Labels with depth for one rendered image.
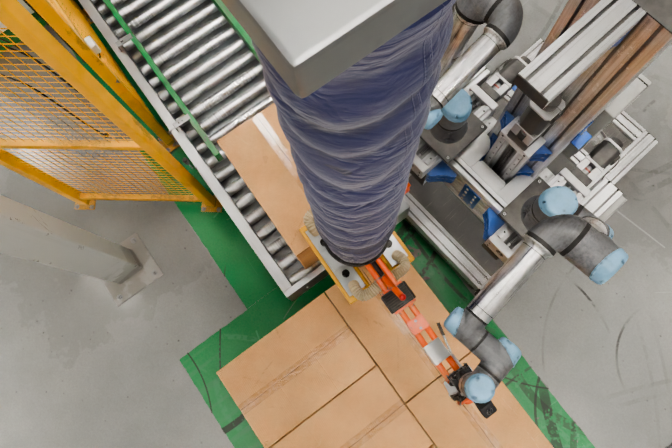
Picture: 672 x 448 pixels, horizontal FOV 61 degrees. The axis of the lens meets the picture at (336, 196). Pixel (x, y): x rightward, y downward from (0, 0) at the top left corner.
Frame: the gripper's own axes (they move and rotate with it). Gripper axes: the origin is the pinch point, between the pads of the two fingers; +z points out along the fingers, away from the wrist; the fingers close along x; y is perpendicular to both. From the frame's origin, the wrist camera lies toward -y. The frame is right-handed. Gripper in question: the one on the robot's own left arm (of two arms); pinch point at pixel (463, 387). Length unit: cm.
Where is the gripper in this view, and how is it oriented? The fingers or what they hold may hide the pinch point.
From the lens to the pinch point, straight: 201.6
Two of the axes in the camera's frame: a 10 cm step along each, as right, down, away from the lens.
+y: -5.5, -8.0, 2.4
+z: 0.4, 2.6, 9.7
